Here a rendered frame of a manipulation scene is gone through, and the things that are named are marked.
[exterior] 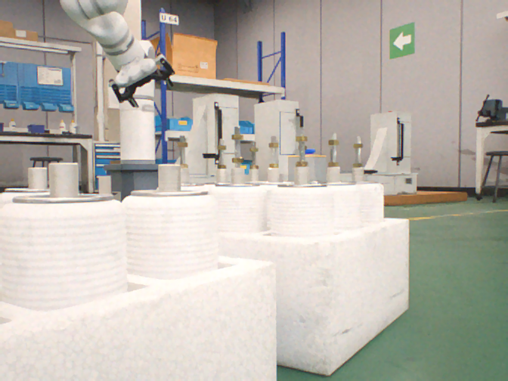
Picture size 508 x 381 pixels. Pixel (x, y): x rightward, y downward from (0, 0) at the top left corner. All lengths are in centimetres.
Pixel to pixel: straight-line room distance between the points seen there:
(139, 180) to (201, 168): 202
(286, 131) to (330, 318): 298
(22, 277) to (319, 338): 42
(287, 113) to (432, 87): 338
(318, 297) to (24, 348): 43
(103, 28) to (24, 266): 73
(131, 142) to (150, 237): 90
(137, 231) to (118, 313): 12
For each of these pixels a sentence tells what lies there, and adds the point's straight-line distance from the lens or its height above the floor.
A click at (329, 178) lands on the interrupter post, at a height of 26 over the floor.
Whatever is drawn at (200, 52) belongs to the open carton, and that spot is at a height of 178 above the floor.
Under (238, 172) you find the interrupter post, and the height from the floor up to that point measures 27.
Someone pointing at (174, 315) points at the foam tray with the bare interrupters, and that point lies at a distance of 41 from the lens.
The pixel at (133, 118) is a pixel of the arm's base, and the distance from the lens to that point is 135.
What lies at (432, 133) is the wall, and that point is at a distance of 666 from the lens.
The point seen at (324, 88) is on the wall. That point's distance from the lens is 803.
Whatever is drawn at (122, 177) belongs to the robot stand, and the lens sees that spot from 133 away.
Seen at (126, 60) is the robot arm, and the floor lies 51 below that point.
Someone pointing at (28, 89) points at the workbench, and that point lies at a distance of 691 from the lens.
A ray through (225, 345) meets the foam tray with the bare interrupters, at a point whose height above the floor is 12.
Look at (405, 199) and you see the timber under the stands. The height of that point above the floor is 5.
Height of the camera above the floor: 27
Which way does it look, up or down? 3 degrees down
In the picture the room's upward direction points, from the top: 1 degrees counter-clockwise
